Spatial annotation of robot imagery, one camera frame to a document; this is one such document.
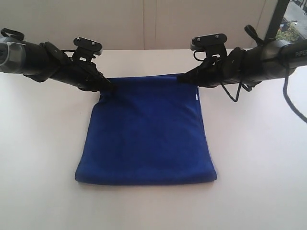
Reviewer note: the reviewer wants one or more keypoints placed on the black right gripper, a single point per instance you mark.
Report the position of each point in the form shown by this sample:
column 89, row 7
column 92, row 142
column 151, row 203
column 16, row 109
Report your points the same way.
column 208, row 74

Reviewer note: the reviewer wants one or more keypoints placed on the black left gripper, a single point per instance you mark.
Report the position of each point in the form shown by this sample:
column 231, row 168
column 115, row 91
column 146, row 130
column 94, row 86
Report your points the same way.
column 83, row 75

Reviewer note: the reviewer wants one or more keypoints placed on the blue towel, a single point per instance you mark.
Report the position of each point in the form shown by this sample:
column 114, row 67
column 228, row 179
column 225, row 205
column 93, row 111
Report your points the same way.
column 149, row 131

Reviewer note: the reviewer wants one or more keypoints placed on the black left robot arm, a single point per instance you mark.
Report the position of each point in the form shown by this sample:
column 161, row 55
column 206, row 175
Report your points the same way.
column 44, row 61

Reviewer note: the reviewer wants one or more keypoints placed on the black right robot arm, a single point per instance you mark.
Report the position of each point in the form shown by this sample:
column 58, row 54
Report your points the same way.
column 249, row 67

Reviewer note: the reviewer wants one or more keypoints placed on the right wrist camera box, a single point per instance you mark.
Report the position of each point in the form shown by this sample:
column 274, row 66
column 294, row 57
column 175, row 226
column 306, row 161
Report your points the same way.
column 212, row 44

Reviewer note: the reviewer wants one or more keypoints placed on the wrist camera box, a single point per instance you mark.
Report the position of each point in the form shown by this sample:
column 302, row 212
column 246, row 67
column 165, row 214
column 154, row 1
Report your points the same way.
column 86, row 49
column 212, row 44

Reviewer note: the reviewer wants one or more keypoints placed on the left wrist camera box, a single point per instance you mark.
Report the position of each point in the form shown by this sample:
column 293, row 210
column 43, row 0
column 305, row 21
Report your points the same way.
column 86, row 49

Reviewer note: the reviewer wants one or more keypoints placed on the dark window frame post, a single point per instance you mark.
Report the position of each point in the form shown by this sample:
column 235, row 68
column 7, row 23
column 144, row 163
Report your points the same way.
column 276, row 19

